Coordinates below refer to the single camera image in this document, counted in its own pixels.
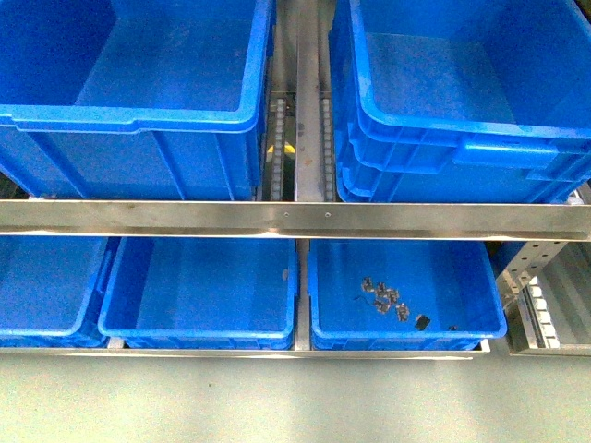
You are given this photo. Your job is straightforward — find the blue lower bin far right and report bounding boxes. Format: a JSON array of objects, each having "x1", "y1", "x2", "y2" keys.
[{"x1": 308, "y1": 239, "x2": 507, "y2": 351}]

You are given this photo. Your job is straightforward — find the blue lower bin left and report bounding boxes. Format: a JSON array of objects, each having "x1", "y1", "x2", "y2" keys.
[{"x1": 1, "y1": 236, "x2": 120, "y2": 348}]

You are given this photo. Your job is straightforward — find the small dark metal parts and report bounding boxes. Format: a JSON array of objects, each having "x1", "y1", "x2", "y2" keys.
[{"x1": 355, "y1": 277, "x2": 410, "y2": 322}]

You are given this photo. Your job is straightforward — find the steel front shelf rail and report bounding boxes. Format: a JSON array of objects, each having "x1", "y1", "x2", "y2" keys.
[{"x1": 1, "y1": 199, "x2": 590, "y2": 242}]

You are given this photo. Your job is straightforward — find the blue bin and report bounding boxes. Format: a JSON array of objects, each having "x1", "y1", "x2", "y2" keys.
[
  {"x1": 1, "y1": 236, "x2": 120, "y2": 348},
  {"x1": 1, "y1": 1, "x2": 275, "y2": 201},
  {"x1": 98, "y1": 237, "x2": 298, "y2": 351},
  {"x1": 308, "y1": 239, "x2": 507, "y2": 351},
  {"x1": 329, "y1": 1, "x2": 590, "y2": 204}
]

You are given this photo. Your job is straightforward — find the small black flat piece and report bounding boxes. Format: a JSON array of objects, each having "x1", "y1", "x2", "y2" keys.
[{"x1": 415, "y1": 315, "x2": 431, "y2": 331}]

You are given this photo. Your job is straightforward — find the blue right upper bin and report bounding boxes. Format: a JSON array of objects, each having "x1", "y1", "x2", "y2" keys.
[{"x1": 329, "y1": 1, "x2": 590, "y2": 204}]

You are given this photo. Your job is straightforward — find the blue centre bin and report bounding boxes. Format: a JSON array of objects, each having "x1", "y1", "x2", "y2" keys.
[{"x1": 1, "y1": 1, "x2": 275, "y2": 201}]

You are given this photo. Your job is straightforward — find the perforated steel upright post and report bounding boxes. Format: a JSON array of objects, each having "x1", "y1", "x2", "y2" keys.
[{"x1": 491, "y1": 240, "x2": 567, "y2": 304}]

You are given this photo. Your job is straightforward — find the steel lower front rail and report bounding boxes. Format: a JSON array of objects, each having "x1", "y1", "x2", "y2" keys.
[{"x1": 1, "y1": 339, "x2": 490, "y2": 361}]

